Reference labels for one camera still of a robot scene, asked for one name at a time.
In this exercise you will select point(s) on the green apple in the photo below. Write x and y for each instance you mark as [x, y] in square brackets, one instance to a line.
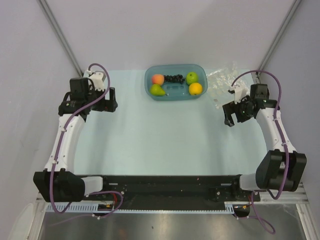
[192, 77]

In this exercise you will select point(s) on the peach fruit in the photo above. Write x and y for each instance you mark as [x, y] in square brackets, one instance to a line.
[158, 79]

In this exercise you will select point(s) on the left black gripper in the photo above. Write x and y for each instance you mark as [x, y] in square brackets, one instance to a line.
[108, 105]

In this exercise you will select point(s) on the orange fruit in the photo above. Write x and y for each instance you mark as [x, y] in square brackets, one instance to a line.
[195, 89]

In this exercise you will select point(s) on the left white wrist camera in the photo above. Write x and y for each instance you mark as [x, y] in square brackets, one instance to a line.
[97, 77]

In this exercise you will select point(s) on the green pear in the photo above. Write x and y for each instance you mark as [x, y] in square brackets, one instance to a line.
[157, 90]

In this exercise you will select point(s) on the black grape bunch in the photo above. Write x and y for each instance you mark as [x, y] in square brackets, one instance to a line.
[178, 78]

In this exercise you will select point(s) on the white slotted cable duct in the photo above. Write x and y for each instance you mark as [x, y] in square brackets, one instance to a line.
[103, 208]

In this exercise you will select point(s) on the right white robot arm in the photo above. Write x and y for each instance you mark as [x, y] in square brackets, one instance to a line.
[282, 167]

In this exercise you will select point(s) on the clear dotted zip bag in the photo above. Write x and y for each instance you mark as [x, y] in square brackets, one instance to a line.
[219, 82]

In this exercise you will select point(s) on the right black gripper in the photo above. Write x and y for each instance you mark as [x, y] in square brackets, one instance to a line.
[231, 107]

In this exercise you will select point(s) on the teal plastic bin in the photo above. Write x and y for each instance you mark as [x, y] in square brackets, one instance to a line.
[175, 85]

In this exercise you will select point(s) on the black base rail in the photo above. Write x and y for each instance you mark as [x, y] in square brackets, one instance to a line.
[173, 193]

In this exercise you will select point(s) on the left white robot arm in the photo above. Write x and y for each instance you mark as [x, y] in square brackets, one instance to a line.
[57, 182]

